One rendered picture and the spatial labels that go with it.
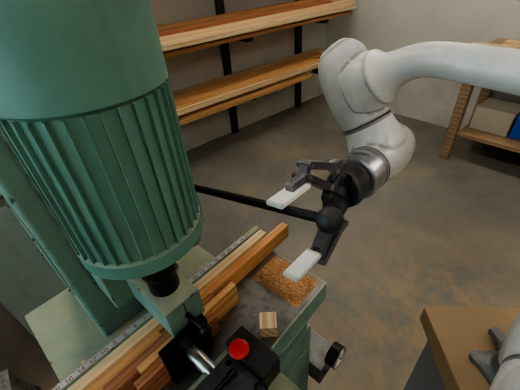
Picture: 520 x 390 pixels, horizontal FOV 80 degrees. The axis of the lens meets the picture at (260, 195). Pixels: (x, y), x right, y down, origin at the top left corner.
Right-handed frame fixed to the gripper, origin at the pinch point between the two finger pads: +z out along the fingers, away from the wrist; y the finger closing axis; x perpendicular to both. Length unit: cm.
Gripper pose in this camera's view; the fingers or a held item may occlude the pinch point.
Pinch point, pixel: (287, 240)
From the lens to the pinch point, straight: 47.6
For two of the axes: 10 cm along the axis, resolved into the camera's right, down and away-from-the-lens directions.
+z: -6.7, 4.8, -5.7
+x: 7.1, 2.0, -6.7
